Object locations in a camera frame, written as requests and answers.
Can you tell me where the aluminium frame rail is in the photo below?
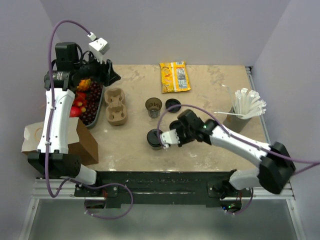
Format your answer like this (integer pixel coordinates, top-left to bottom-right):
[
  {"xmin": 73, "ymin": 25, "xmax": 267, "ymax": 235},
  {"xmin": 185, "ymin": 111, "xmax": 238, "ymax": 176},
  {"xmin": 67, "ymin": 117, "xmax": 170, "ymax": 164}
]
[{"xmin": 31, "ymin": 179, "xmax": 295, "ymax": 200}]

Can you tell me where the black cup lid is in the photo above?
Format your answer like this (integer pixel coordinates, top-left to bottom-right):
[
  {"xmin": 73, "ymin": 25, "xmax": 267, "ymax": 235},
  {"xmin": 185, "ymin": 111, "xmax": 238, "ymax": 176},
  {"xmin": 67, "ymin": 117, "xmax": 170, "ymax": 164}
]
[
  {"xmin": 146, "ymin": 128, "xmax": 161, "ymax": 144},
  {"xmin": 169, "ymin": 120, "xmax": 182, "ymax": 131},
  {"xmin": 165, "ymin": 98, "xmax": 182, "ymax": 113}
]

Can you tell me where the brown paper bag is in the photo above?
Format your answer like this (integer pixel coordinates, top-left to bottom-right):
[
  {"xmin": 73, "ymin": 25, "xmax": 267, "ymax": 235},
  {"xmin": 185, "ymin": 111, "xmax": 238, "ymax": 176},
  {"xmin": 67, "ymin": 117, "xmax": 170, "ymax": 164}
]
[{"xmin": 21, "ymin": 117, "xmax": 99, "ymax": 166}]

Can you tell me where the black fruit tray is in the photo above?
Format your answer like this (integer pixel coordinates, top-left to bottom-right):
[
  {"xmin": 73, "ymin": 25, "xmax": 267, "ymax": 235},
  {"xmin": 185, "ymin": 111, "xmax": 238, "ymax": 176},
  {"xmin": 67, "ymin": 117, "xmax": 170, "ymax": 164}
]
[{"xmin": 85, "ymin": 86, "xmax": 105, "ymax": 129}]

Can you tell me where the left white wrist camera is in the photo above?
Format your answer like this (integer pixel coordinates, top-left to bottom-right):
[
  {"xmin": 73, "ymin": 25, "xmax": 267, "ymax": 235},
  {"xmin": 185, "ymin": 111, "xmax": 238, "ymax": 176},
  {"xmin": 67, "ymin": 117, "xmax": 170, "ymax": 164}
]
[{"xmin": 87, "ymin": 32, "xmax": 110, "ymax": 64}]

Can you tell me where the purple grapes bunch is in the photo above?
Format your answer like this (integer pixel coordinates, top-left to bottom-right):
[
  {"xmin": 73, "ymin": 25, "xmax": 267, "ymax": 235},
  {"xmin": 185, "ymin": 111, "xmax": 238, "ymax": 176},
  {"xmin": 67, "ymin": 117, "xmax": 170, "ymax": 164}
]
[{"xmin": 79, "ymin": 81, "xmax": 103, "ymax": 126}]

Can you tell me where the grey straw holder cup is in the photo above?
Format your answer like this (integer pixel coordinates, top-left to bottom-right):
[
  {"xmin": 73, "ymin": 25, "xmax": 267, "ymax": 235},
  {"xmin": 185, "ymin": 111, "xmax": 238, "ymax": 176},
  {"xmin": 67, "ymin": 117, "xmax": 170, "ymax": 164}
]
[{"xmin": 223, "ymin": 107, "xmax": 251, "ymax": 133}]

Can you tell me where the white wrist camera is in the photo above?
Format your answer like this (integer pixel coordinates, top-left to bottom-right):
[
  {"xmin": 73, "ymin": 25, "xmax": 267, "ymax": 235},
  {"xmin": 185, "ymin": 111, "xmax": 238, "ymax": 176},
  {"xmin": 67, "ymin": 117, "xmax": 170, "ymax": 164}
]
[
  {"xmin": 87, "ymin": 32, "xmax": 110, "ymax": 64},
  {"xmin": 160, "ymin": 129, "xmax": 181, "ymax": 149}
]

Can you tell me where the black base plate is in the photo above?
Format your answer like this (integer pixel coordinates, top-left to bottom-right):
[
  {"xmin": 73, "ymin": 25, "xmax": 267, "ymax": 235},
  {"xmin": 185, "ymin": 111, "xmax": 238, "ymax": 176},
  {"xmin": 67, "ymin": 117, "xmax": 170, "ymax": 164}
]
[{"xmin": 74, "ymin": 171, "xmax": 237, "ymax": 208}]

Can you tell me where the cardboard cup carrier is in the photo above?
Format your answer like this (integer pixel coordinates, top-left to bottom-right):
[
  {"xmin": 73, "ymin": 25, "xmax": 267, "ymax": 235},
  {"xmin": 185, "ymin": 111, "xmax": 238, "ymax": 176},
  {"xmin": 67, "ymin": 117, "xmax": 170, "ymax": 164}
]
[{"xmin": 104, "ymin": 87, "xmax": 128, "ymax": 126}]

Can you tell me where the dark coffee cup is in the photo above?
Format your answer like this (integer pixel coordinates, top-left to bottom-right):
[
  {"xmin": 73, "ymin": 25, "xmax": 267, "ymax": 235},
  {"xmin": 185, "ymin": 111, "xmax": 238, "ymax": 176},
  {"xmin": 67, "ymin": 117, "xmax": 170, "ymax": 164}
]
[
  {"xmin": 149, "ymin": 143, "xmax": 162, "ymax": 151},
  {"xmin": 145, "ymin": 97, "xmax": 163, "ymax": 118}
]

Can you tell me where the small red fruits cluster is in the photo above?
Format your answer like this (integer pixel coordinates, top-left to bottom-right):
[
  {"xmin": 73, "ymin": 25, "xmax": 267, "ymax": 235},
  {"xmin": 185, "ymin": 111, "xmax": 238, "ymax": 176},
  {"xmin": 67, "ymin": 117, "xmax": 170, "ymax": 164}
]
[{"xmin": 72, "ymin": 91, "xmax": 87, "ymax": 113}]

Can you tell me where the yellow snack bag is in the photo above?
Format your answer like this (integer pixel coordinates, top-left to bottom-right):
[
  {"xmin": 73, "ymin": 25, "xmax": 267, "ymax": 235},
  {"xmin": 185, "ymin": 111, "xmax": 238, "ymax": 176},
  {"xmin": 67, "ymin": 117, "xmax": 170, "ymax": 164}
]
[{"xmin": 159, "ymin": 61, "xmax": 191, "ymax": 94}]

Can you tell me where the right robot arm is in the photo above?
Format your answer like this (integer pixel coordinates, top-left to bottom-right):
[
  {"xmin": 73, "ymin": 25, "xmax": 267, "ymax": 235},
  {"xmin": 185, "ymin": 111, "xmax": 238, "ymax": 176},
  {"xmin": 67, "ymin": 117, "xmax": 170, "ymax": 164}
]
[{"xmin": 177, "ymin": 109, "xmax": 296, "ymax": 198}]

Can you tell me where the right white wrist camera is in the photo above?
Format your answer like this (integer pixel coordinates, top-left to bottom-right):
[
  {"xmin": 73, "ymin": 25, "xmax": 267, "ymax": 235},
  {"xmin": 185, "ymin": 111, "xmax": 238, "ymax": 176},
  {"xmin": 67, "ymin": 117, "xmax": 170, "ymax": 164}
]
[{"xmin": 160, "ymin": 129, "xmax": 181, "ymax": 149}]

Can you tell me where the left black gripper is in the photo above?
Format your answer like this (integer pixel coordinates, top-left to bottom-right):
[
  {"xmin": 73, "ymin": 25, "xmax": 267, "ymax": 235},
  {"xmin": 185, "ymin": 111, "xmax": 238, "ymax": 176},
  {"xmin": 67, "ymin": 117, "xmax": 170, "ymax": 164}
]
[{"xmin": 74, "ymin": 50, "xmax": 121, "ymax": 86}]

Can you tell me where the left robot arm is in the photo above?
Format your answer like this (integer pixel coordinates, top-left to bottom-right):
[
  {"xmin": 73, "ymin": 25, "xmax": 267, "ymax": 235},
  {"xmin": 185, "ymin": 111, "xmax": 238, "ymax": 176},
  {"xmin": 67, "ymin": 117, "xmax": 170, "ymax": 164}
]
[{"xmin": 27, "ymin": 38, "xmax": 120, "ymax": 196}]

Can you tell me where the orange toy pineapple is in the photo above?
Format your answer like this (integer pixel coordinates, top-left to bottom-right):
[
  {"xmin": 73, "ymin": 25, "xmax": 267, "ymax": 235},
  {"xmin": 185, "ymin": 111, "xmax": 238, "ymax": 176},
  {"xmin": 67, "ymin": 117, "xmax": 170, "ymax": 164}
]
[{"xmin": 76, "ymin": 78, "xmax": 92, "ymax": 92}]

